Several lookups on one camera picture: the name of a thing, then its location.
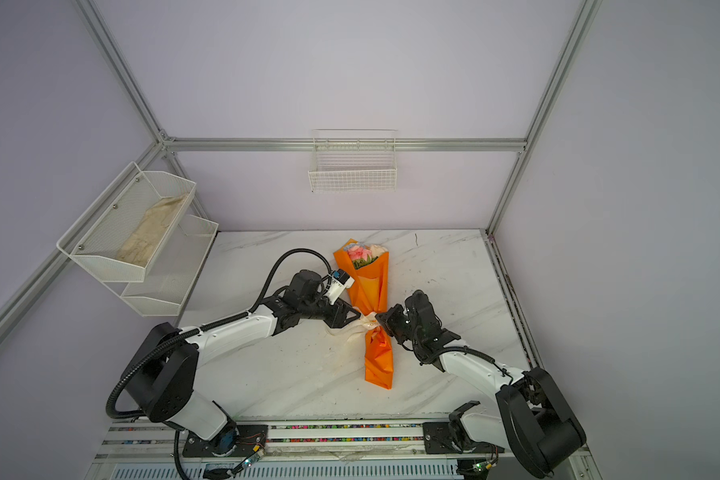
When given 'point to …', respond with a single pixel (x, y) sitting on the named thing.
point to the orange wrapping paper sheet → (370, 286)
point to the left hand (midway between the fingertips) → (353, 312)
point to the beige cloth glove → (140, 245)
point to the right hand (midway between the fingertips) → (371, 315)
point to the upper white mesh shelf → (121, 231)
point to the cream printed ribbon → (355, 330)
